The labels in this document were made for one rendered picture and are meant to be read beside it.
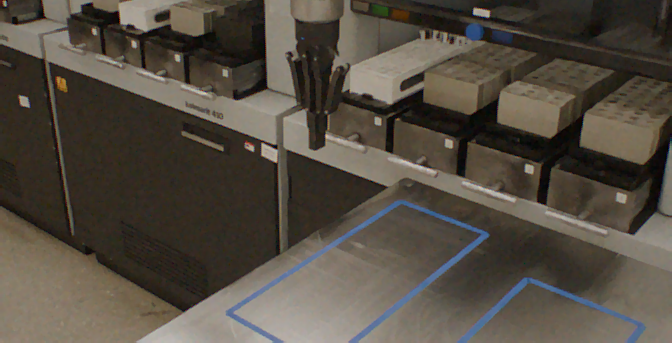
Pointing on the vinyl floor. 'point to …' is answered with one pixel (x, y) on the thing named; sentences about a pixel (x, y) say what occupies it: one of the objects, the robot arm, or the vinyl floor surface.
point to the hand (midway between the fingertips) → (317, 129)
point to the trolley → (435, 283)
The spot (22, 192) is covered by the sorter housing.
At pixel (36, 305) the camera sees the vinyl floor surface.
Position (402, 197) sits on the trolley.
